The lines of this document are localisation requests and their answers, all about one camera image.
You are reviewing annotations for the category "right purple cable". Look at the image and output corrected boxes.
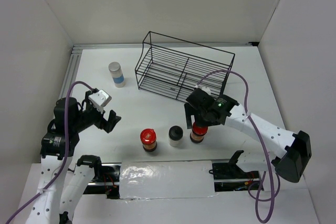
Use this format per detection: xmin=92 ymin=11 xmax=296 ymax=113
xmin=196 ymin=69 xmax=280 ymax=222

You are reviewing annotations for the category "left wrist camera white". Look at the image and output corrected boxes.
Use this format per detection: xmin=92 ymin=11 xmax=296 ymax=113
xmin=88 ymin=89 xmax=112 ymax=114

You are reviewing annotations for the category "aluminium rail frame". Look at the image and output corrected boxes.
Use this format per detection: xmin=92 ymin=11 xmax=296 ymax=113
xmin=43 ymin=42 xmax=259 ymax=148

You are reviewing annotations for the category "purple cable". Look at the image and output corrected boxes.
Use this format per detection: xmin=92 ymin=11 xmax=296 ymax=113
xmin=5 ymin=81 xmax=94 ymax=224
xmin=196 ymin=69 xmax=280 ymax=222

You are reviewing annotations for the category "white glossy tape sheet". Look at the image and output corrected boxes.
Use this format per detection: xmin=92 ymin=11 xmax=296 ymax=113
xmin=119 ymin=161 xmax=216 ymax=200

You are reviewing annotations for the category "black wire rack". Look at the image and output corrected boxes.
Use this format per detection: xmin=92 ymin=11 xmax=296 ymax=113
xmin=134 ymin=31 xmax=235 ymax=102

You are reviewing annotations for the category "red lid jar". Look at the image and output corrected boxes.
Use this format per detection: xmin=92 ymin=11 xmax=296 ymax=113
xmin=190 ymin=122 xmax=208 ymax=144
xmin=140 ymin=129 xmax=157 ymax=152

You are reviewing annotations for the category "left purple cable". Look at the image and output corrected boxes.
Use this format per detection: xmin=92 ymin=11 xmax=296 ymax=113
xmin=5 ymin=81 xmax=94 ymax=224

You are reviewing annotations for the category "black lid white bottle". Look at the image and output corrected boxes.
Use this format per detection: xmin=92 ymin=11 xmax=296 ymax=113
xmin=169 ymin=125 xmax=183 ymax=147

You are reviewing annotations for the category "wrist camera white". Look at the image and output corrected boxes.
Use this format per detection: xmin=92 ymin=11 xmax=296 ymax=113
xmin=88 ymin=89 xmax=112 ymax=114
xmin=194 ymin=85 xmax=211 ymax=95

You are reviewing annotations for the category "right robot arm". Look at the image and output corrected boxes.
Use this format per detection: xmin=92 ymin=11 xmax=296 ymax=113
xmin=184 ymin=88 xmax=312 ymax=183

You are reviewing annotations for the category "silver lid blue label bottle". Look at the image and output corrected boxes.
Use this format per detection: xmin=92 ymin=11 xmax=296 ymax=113
xmin=108 ymin=62 xmax=125 ymax=88

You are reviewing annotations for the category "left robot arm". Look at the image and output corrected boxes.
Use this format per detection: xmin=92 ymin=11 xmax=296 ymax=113
xmin=26 ymin=98 xmax=121 ymax=223

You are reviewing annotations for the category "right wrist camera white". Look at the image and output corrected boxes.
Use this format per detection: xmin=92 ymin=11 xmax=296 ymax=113
xmin=194 ymin=85 xmax=211 ymax=95

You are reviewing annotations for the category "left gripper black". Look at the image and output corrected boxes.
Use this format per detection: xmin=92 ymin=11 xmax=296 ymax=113
xmin=72 ymin=91 xmax=121 ymax=132

